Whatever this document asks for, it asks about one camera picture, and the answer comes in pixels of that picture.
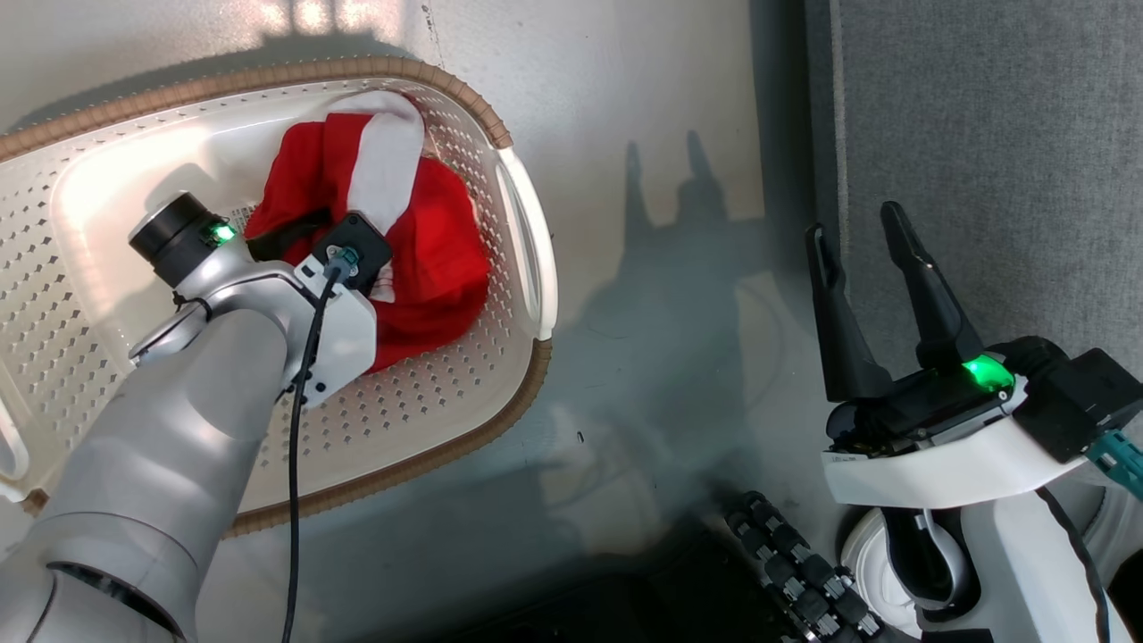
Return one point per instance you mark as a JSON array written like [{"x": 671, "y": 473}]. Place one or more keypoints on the grey fabric sofa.
[{"x": 1009, "y": 134}]

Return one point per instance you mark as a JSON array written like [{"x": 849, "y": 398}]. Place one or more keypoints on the black roller omni wheel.
[{"x": 804, "y": 572}]

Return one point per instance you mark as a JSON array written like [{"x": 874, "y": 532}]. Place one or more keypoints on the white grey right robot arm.
[{"x": 1018, "y": 572}]

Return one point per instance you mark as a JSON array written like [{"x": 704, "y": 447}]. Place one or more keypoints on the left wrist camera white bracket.
[{"x": 344, "y": 339}]

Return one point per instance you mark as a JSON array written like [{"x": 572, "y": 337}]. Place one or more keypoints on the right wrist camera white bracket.
[{"x": 938, "y": 469}]

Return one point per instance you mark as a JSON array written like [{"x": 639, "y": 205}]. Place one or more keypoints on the white laundry basket brown rim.
[{"x": 98, "y": 187}]

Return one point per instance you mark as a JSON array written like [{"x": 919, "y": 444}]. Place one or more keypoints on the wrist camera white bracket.
[
  {"x": 938, "y": 469},
  {"x": 344, "y": 339}
]

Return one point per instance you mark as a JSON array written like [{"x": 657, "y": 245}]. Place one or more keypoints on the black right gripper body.
[{"x": 920, "y": 406}]

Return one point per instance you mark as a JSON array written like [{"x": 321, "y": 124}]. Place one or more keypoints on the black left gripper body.
[{"x": 179, "y": 234}]

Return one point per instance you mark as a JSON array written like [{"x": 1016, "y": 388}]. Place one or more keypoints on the red and white garment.
[{"x": 438, "y": 259}]

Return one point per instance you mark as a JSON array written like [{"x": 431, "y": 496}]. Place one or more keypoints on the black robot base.
[{"x": 625, "y": 607}]

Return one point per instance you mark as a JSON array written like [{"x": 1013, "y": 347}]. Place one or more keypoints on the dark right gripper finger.
[
  {"x": 933, "y": 304},
  {"x": 844, "y": 339}
]

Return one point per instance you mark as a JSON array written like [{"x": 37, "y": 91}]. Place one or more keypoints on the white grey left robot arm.
[{"x": 152, "y": 455}]

